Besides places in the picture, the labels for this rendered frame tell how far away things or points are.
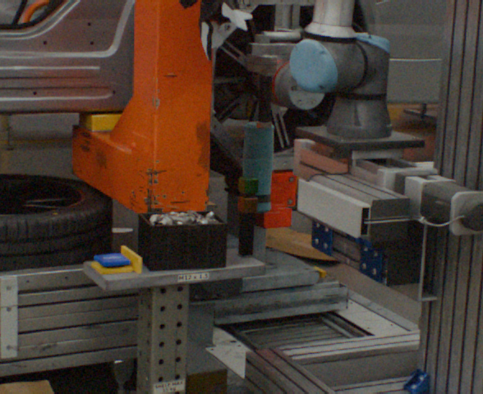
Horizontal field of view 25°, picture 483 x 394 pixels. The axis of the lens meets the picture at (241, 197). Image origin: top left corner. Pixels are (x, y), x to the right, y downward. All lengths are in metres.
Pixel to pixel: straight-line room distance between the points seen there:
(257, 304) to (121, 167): 0.70
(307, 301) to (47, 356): 0.96
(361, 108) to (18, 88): 1.14
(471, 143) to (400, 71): 1.40
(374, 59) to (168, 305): 0.79
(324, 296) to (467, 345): 1.15
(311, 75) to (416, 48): 1.46
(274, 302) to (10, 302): 0.97
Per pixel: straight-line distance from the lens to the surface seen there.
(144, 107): 2.82
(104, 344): 2.95
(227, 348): 3.21
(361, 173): 2.39
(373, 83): 2.46
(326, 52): 2.32
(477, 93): 2.35
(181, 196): 2.82
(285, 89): 3.11
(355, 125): 2.46
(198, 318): 3.18
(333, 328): 3.48
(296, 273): 3.47
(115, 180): 3.05
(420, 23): 3.77
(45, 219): 2.92
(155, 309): 2.67
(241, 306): 3.37
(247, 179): 2.72
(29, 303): 2.84
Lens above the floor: 1.19
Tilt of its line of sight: 12 degrees down
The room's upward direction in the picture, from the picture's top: 2 degrees clockwise
